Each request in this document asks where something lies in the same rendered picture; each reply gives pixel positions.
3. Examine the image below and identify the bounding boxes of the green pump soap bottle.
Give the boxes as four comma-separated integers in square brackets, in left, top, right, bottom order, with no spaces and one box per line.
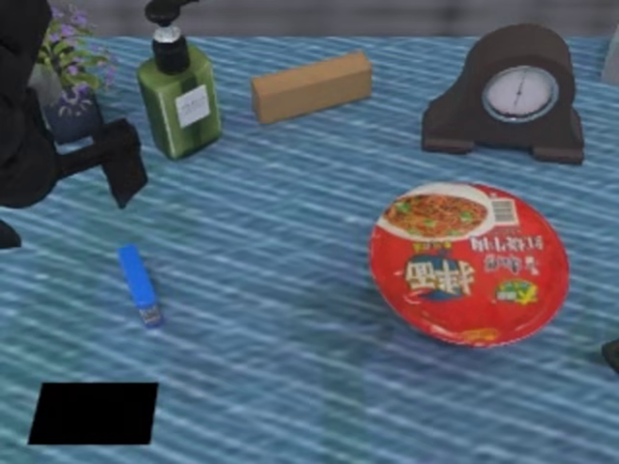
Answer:
[135,0,223,160]

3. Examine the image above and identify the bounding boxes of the red instant noodle bowl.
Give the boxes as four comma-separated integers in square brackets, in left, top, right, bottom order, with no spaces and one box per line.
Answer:
[368,181,571,349]

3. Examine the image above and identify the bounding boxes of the blue striped tablecloth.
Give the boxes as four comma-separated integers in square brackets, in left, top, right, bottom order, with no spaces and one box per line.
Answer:
[0,34,619,464]

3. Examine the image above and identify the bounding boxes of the potted purple flower plant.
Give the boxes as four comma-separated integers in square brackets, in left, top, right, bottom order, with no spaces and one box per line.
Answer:
[29,3,118,145]

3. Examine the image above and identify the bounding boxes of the blue USB stick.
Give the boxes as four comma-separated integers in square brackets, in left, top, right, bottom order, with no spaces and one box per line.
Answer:
[118,244,164,330]

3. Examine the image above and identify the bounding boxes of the brown mantel clock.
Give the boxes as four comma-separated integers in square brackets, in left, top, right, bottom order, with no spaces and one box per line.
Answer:
[420,22,585,166]

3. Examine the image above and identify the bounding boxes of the tan wooden block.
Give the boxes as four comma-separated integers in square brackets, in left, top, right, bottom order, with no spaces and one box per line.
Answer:
[250,50,374,125]

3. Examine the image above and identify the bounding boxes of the black pad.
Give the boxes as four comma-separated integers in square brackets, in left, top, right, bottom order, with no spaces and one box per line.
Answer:
[27,382,160,447]

